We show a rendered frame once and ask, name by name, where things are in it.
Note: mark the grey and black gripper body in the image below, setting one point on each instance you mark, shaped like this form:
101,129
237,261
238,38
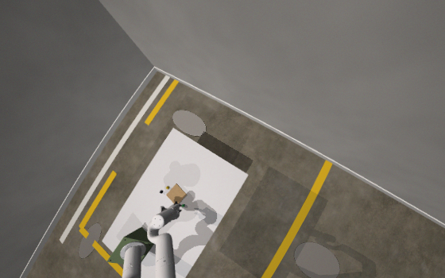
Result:
176,208

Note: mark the tan square mat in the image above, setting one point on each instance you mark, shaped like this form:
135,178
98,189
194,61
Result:
176,194

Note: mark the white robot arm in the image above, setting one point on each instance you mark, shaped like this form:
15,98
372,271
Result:
132,252

